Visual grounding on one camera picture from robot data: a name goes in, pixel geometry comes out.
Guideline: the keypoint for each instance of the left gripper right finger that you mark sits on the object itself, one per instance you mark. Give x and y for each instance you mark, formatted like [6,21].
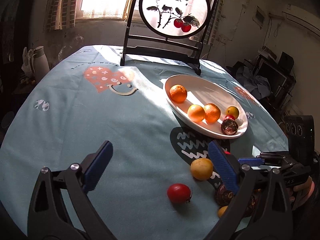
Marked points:
[272,217]

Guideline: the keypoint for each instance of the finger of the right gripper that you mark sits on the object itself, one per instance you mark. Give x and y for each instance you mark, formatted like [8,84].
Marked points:
[274,155]
[253,162]

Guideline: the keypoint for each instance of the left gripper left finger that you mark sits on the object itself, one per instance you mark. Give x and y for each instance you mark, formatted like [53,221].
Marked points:
[60,207]

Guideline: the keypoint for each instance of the dark brown passion fruit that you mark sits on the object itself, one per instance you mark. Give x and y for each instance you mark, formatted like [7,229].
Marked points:
[229,127]

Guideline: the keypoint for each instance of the pale yellow round fruit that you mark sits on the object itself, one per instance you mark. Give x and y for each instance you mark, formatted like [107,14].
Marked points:
[201,169]

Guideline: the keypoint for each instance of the large yellow citrus fruit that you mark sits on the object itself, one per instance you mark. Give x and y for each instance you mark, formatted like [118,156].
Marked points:
[232,111]

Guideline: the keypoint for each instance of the rough-skinned orange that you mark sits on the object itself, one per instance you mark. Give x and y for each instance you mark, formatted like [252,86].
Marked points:
[213,113]

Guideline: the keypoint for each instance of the smooth orange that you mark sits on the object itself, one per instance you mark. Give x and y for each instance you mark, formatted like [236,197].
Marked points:
[196,113]

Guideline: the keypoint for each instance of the right hand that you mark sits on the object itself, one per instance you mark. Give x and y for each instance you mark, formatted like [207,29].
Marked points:
[305,190]

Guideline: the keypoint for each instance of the dark passion fruit lower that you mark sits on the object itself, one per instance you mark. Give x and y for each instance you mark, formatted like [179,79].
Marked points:
[251,206]

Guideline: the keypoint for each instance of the small yellow fruit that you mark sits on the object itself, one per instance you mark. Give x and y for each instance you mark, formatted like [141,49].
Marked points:
[221,211]

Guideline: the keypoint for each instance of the red cherry tomato in plate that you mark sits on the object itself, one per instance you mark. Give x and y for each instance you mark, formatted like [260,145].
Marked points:
[229,117]

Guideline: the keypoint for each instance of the light blue patterned tablecloth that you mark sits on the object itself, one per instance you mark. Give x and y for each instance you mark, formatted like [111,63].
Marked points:
[89,98]

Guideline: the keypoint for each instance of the small orange in plate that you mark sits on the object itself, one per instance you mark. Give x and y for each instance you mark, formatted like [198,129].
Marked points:
[178,93]

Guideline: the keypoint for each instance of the white kettle jug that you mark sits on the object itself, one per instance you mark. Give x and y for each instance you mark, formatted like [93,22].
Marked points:
[35,63]

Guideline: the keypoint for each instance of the round painted screen stand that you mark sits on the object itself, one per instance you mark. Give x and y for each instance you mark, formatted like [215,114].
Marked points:
[180,27]

